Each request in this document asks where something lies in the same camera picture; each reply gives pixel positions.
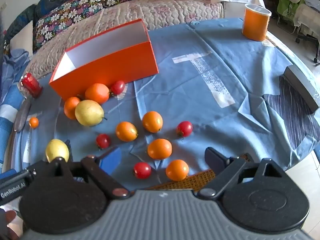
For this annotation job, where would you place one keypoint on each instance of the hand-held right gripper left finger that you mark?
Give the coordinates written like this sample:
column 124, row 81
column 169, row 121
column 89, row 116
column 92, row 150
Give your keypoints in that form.
column 111, row 158

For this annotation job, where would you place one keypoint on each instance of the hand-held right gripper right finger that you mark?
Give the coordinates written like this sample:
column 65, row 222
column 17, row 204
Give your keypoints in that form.
column 215, row 158

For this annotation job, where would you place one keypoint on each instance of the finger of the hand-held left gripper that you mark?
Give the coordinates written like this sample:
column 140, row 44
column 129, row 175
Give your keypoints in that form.
column 41, row 168

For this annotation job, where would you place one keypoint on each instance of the red tomato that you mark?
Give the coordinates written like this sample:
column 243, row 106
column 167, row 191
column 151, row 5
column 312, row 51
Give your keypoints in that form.
column 117, row 87
column 184, row 128
column 142, row 170
column 103, row 140

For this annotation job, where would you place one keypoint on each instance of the yellow pear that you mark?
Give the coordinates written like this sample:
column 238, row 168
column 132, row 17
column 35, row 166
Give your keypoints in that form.
column 57, row 151
column 89, row 112

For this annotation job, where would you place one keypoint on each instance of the orange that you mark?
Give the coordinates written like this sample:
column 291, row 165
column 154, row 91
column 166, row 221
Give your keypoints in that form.
column 70, row 107
column 126, row 131
column 152, row 121
column 177, row 170
column 97, row 93
column 159, row 148

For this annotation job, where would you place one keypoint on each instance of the orange cardboard box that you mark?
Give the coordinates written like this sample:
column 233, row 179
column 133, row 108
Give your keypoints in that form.
column 120, row 60

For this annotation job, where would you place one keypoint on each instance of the person's left hand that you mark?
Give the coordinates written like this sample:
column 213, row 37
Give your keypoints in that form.
column 11, row 218

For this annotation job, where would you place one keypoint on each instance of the brown woven mat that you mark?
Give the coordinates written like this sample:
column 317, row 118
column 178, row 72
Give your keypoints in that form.
column 190, row 180

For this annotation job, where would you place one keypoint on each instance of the small orange cherry tomato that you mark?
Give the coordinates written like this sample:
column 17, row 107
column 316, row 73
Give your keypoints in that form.
column 33, row 122

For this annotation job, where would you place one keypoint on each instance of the grey metal knife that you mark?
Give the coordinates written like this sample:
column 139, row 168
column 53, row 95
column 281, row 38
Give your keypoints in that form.
column 21, row 115

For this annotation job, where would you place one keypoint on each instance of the blue white striped cloth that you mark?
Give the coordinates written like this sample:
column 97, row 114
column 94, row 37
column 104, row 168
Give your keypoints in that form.
column 5, row 117

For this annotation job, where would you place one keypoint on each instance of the blue tablecloth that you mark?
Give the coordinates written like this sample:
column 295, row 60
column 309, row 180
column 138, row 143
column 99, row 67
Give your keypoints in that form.
column 200, row 92

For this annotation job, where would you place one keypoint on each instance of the red can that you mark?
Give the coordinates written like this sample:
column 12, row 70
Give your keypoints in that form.
column 30, row 85

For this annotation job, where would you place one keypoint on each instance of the striped dark cloth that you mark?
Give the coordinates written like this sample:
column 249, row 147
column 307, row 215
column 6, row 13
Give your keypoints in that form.
column 287, row 112

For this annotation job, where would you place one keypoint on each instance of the grey flat box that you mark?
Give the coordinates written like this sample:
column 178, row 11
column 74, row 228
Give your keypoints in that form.
column 302, row 90

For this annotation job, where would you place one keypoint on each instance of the white pillow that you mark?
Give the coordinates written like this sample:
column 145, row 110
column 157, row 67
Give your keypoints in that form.
column 23, row 40

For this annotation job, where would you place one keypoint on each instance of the quilted beige bedspread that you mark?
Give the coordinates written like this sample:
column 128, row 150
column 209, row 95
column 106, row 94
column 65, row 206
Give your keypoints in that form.
column 125, row 22

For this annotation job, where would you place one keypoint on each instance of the orange cup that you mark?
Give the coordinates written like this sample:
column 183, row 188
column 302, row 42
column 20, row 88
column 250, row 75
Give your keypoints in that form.
column 256, row 22

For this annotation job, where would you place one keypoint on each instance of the office chair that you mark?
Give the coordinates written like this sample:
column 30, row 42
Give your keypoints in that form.
column 308, row 30

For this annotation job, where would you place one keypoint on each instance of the green bag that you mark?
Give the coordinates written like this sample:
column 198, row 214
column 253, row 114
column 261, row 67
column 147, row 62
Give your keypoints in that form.
column 287, row 2

